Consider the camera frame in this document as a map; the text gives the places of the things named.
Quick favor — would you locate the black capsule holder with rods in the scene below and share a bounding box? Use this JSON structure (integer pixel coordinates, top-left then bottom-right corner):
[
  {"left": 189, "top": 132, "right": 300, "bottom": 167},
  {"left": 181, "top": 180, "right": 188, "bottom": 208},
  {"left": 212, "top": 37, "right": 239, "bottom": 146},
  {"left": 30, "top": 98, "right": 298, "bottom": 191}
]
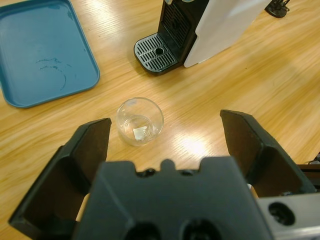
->
[{"left": 264, "top": 0, "right": 291, "bottom": 18}]

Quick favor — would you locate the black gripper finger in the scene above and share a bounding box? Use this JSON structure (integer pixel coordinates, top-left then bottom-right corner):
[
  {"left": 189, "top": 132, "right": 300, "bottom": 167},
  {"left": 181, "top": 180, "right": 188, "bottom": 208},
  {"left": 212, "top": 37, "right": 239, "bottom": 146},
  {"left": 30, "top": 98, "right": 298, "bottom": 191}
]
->
[
  {"left": 219, "top": 109, "right": 317, "bottom": 198},
  {"left": 8, "top": 117, "right": 112, "bottom": 238}
]

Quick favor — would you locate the white capsule coffee machine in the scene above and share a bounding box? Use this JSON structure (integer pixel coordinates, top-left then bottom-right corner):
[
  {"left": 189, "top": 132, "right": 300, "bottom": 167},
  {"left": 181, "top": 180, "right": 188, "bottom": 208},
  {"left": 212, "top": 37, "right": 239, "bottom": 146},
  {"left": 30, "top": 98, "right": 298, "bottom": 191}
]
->
[{"left": 134, "top": 0, "right": 271, "bottom": 77}]

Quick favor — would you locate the clear drinking glass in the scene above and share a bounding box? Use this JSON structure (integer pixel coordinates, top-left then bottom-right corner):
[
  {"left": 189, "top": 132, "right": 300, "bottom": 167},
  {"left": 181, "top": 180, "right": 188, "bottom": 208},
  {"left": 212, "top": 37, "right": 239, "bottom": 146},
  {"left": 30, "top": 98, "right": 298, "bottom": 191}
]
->
[{"left": 116, "top": 96, "right": 165, "bottom": 147}]

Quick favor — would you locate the white mount block dark post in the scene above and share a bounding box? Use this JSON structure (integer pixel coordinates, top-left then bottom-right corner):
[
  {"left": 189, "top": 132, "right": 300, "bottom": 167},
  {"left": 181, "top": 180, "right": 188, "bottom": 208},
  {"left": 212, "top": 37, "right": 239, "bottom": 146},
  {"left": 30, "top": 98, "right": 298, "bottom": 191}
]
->
[{"left": 297, "top": 154, "right": 320, "bottom": 174}]

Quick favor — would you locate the teal plastic tray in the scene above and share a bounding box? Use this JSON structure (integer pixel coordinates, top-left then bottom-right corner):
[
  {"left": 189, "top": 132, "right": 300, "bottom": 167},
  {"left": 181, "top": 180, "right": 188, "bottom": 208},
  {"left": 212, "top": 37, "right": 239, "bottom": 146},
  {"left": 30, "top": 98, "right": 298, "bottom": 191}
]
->
[{"left": 0, "top": 0, "right": 101, "bottom": 109}]

